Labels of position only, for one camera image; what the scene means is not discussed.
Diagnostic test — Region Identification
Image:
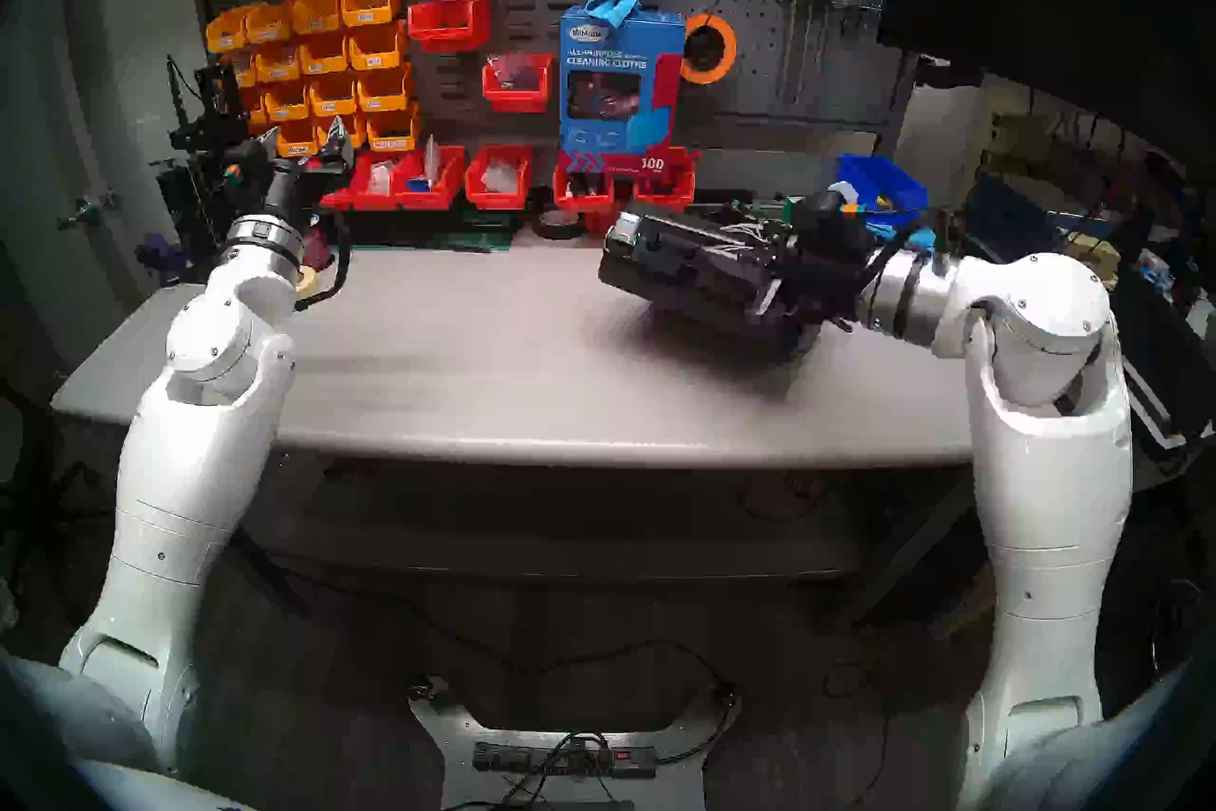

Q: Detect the green cutting mat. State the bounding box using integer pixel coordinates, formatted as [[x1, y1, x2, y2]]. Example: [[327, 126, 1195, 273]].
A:
[[356, 210, 519, 252]]

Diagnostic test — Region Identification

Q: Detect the silver door handle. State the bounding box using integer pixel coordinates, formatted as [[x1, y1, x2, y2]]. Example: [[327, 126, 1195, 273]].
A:
[[55, 189, 120, 232]]

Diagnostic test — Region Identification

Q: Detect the orange bin labelled M3X8 BAD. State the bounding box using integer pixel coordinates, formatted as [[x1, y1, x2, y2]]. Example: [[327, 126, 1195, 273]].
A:
[[244, 1, 297, 45]]

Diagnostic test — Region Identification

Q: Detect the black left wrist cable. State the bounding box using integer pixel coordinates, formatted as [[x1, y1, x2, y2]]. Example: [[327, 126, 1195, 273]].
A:
[[294, 215, 352, 311]]

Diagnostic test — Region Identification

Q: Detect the blue bench vise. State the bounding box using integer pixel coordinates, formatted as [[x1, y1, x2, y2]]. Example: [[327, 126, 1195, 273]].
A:
[[133, 232, 196, 287]]

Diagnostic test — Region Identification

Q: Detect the orange bin labelled M3-8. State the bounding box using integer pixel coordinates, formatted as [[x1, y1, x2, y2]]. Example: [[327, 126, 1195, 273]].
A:
[[306, 73, 362, 116]]

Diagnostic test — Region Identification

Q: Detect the black plastic tool box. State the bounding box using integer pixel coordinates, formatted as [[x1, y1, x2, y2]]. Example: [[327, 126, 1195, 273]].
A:
[[597, 201, 827, 359]]

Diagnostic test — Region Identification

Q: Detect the black open case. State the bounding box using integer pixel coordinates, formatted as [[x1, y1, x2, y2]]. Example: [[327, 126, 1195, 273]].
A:
[[1102, 267, 1216, 463]]

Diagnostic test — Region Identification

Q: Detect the orange bin labelled M3-4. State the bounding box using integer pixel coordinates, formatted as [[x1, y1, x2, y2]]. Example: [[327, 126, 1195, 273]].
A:
[[348, 20, 409, 71]]

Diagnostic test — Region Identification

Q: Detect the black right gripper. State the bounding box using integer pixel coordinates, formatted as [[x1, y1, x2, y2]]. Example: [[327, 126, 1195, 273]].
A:
[[779, 190, 880, 324]]

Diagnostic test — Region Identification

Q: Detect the blue storage crate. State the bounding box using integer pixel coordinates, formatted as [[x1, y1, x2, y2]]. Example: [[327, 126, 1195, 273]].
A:
[[964, 172, 1093, 259]]

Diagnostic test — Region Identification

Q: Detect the red bin holding bag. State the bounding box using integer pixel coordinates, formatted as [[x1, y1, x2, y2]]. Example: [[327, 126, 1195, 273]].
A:
[[482, 54, 555, 114]]

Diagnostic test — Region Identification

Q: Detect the black soldering iron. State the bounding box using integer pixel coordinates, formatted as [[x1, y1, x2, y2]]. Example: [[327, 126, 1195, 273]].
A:
[[164, 56, 191, 131]]

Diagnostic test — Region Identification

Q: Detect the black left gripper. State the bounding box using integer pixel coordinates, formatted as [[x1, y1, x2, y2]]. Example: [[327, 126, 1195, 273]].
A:
[[249, 117, 356, 229]]

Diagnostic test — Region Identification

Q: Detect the black power strip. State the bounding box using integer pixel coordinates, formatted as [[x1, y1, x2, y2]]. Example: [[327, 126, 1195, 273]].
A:
[[472, 741, 658, 780]]

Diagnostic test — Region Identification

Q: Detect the blue cleaning cloths carton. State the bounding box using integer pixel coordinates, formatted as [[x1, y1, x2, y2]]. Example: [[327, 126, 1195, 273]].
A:
[[559, 4, 687, 175]]

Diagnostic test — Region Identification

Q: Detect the orange bin labelled M4X4X6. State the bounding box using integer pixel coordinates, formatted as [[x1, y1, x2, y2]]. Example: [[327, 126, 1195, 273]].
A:
[[253, 41, 303, 85]]

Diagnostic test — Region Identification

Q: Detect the black soldering stand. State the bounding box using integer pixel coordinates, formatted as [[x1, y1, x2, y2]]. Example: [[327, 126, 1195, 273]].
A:
[[155, 63, 276, 287]]

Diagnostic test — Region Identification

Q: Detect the orange tape roll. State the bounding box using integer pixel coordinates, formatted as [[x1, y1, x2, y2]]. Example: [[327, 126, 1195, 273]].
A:
[[680, 13, 738, 86]]

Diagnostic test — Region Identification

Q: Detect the red bin holding screw bags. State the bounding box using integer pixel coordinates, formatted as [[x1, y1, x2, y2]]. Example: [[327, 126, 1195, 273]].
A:
[[464, 146, 535, 211]]

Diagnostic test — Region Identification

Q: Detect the small cardboard box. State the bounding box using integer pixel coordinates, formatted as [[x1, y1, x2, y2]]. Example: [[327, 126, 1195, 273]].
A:
[[1059, 229, 1124, 280]]

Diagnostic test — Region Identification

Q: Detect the orange bin labelled M4-0.7X8 HEX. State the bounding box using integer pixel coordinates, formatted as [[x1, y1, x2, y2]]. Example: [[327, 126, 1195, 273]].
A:
[[366, 104, 422, 152]]

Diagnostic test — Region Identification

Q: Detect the red bin holding black parts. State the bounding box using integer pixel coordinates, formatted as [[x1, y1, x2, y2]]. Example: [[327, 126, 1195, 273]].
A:
[[553, 161, 616, 213]]

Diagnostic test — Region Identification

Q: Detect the orange bin labelled M3X5X4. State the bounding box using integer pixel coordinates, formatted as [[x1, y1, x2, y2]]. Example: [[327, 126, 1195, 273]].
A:
[[205, 9, 256, 54]]

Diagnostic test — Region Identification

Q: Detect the blue plastic bin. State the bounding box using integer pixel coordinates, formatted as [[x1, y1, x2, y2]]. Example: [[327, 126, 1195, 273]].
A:
[[836, 153, 930, 216]]

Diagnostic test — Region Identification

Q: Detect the orange bin labelled M3-6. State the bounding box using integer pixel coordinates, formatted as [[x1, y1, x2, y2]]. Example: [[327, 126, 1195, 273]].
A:
[[355, 63, 416, 114]]

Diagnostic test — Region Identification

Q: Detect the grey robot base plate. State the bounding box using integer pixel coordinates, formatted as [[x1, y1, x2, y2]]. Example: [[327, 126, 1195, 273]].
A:
[[407, 676, 742, 811]]

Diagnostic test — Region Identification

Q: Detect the orange bin labelled M4-6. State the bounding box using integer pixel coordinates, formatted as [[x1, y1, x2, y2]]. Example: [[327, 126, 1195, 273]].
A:
[[296, 32, 354, 76]]

